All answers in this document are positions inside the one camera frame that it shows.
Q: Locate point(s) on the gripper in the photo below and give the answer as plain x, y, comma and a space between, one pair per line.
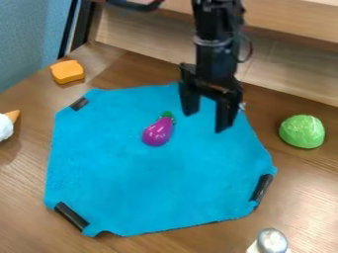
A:
212, 72

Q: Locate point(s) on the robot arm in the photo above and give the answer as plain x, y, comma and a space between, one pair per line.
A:
213, 23

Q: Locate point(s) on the blue cloth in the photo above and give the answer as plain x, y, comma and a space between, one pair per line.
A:
154, 171

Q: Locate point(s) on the purple toy eggplant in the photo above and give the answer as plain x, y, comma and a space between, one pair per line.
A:
158, 130

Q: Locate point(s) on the green toy cabbage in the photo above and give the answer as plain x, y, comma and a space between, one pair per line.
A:
302, 131

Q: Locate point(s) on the orange toy bread slice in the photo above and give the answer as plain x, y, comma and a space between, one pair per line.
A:
67, 71

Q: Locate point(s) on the silver toy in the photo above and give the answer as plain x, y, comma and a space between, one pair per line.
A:
270, 241

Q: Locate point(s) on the toy ice cream cone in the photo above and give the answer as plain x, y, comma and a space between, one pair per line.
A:
6, 124

